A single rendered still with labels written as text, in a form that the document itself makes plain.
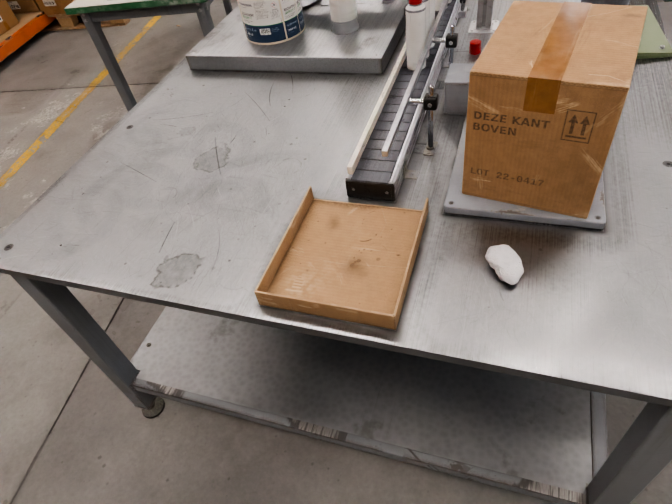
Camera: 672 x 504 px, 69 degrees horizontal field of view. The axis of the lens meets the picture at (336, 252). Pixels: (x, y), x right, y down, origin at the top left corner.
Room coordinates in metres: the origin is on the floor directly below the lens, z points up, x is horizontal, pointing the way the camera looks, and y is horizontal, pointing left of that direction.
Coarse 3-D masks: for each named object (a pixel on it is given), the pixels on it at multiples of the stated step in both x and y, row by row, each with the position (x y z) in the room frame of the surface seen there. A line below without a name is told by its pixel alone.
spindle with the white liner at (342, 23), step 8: (336, 0) 1.57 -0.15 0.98; (344, 0) 1.57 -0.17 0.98; (352, 0) 1.58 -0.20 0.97; (336, 8) 1.57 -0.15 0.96; (344, 8) 1.57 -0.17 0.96; (352, 8) 1.57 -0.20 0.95; (336, 16) 1.58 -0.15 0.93; (344, 16) 1.57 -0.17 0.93; (352, 16) 1.57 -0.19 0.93; (336, 24) 1.58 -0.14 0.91; (344, 24) 1.57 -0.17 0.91; (352, 24) 1.57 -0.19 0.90; (336, 32) 1.58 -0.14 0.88; (344, 32) 1.56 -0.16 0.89
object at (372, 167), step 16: (448, 16) 1.54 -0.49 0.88; (432, 48) 1.35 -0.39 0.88; (432, 64) 1.26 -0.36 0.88; (400, 80) 1.21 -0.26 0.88; (400, 96) 1.13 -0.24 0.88; (416, 96) 1.11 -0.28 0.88; (384, 112) 1.07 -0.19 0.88; (384, 128) 1.00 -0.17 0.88; (400, 128) 0.98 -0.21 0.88; (368, 144) 0.94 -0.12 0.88; (400, 144) 0.92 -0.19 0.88; (368, 160) 0.88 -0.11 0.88; (384, 160) 0.87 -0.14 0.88; (352, 176) 0.84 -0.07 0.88; (368, 176) 0.83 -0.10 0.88; (384, 176) 0.82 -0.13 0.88
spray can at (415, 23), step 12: (420, 0) 1.24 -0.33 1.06; (408, 12) 1.24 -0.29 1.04; (420, 12) 1.23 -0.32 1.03; (408, 24) 1.24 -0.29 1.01; (420, 24) 1.23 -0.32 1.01; (408, 36) 1.25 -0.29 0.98; (420, 36) 1.23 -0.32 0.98; (408, 48) 1.25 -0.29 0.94; (420, 48) 1.23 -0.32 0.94; (408, 60) 1.25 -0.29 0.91
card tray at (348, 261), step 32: (320, 224) 0.76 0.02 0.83; (352, 224) 0.74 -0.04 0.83; (384, 224) 0.72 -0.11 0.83; (416, 224) 0.70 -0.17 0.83; (288, 256) 0.68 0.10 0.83; (320, 256) 0.67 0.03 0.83; (352, 256) 0.65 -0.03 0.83; (384, 256) 0.63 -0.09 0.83; (256, 288) 0.59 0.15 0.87; (288, 288) 0.60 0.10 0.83; (320, 288) 0.59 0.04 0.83; (352, 288) 0.57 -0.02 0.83; (384, 288) 0.56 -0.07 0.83; (352, 320) 0.50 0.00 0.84; (384, 320) 0.47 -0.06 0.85
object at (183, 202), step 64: (512, 0) 1.69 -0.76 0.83; (576, 0) 1.59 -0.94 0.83; (640, 0) 1.50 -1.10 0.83; (640, 64) 1.13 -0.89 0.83; (128, 128) 1.33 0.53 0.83; (192, 128) 1.26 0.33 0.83; (256, 128) 1.19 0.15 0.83; (320, 128) 1.13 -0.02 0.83; (448, 128) 1.02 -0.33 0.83; (640, 128) 0.87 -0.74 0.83; (64, 192) 1.07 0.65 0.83; (128, 192) 1.01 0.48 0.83; (192, 192) 0.96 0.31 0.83; (256, 192) 0.91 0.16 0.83; (320, 192) 0.87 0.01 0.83; (640, 192) 0.67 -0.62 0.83; (0, 256) 0.87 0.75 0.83; (64, 256) 0.82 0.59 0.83; (128, 256) 0.78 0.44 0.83; (192, 256) 0.74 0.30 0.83; (256, 256) 0.71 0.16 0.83; (448, 256) 0.61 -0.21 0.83; (576, 256) 0.55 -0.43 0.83; (640, 256) 0.52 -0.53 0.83; (256, 320) 0.55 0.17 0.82; (320, 320) 0.52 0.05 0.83; (448, 320) 0.46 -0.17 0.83; (512, 320) 0.44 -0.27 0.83; (576, 320) 0.42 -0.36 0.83; (640, 320) 0.39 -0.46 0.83; (576, 384) 0.32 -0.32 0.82; (640, 384) 0.29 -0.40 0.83
